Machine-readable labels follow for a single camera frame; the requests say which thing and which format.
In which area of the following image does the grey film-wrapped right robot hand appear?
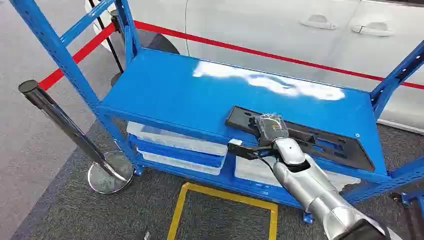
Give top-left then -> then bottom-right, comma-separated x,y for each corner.
252,113 -> 290,147

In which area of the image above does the long black plastic panel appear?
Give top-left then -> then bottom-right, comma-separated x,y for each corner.
225,105 -> 376,172

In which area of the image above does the clear plastic storage bin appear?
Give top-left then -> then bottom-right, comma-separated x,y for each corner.
234,154 -> 362,194
137,149 -> 227,176
126,120 -> 229,157

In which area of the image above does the red barrier belt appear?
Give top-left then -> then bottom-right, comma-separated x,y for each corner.
38,22 -> 117,91
133,20 -> 424,91

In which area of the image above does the white car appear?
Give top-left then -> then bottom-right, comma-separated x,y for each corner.
84,0 -> 424,135

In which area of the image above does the blue metal shelf rack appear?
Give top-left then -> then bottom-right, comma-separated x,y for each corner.
9,0 -> 424,224

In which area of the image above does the black car wheel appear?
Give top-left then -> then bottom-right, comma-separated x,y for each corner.
109,9 -> 180,57

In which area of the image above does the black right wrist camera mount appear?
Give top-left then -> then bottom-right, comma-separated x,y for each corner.
227,139 -> 276,162

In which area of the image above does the white car door handle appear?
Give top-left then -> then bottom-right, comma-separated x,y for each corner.
351,21 -> 395,37
299,13 -> 337,31

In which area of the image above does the black stanchion post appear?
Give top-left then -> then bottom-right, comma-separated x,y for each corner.
87,0 -> 125,88

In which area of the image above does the chrome stanchion post with base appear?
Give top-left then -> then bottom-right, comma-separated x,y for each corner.
18,79 -> 135,195

